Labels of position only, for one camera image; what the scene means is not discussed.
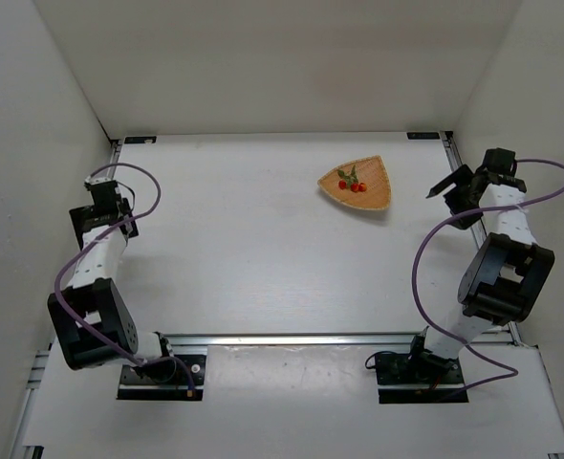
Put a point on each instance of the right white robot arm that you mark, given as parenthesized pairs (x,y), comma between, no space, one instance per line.
(505,277)

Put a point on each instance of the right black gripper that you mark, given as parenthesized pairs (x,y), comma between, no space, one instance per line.
(466,188)

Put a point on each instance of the front aluminium rail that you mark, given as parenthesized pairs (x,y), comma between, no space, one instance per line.
(292,340)

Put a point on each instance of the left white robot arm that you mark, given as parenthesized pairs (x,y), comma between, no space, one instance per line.
(92,292)

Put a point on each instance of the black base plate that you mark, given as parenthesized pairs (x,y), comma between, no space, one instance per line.
(402,379)
(166,383)

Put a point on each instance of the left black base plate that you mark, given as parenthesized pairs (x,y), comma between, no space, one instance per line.
(166,383)

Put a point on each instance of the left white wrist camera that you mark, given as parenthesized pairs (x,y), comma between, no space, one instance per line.
(90,181)

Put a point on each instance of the left aluminium rail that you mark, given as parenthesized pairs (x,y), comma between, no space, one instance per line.
(116,146)

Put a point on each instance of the left black corner bracket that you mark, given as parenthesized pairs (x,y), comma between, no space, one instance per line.
(140,139)

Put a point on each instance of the aluminium rail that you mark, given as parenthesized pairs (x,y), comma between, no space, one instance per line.
(292,340)
(459,158)
(116,146)

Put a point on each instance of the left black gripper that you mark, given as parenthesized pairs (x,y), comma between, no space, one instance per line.
(82,220)

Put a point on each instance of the right aluminium rail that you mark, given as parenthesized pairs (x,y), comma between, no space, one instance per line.
(459,158)

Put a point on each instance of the cherry pair with green leaves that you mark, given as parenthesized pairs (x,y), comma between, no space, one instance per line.
(351,178)

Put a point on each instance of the woven triangular fruit basket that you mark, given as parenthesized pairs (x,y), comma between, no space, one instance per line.
(371,171)

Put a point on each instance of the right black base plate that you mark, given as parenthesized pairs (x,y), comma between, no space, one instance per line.
(402,379)

